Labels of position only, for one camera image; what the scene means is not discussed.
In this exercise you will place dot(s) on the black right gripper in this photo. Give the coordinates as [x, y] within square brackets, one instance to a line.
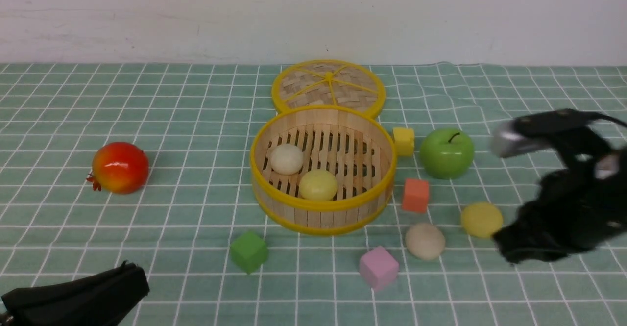
[582, 208]

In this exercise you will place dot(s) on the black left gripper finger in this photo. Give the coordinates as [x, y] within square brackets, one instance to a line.
[103, 299]

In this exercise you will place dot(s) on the yellow bun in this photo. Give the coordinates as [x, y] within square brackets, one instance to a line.
[481, 219]
[318, 185]

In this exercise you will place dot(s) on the white bun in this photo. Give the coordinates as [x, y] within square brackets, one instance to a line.
[425, 241]
[286, 159]

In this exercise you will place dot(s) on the yellow bun front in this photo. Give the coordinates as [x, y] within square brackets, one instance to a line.
[318, 185]

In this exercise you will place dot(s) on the bamboo steamer tray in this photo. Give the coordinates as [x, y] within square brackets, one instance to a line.
[353, 147]

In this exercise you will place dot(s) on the woven bamboo steamer lid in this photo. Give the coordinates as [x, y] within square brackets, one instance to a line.
[329, 82]

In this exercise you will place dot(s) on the green apple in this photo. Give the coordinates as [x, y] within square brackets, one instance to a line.
[447, 153]

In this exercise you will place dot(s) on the orange cube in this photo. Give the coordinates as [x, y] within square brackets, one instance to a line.
[416, 195]

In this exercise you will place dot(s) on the red pomegranate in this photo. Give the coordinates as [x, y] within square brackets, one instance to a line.
[119, 167]

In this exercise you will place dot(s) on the green checkered tablecloth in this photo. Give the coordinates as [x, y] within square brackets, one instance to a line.
[195, 124]

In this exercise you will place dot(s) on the pink cube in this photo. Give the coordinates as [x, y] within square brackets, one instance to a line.
[378, 268]

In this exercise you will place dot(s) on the green cube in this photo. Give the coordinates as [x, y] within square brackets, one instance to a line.
[249, 251]

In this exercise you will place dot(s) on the yellow cube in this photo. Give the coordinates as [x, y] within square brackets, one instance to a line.
[404, 141]

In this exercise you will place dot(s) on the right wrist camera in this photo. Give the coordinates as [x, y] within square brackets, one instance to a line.
[564, 130]

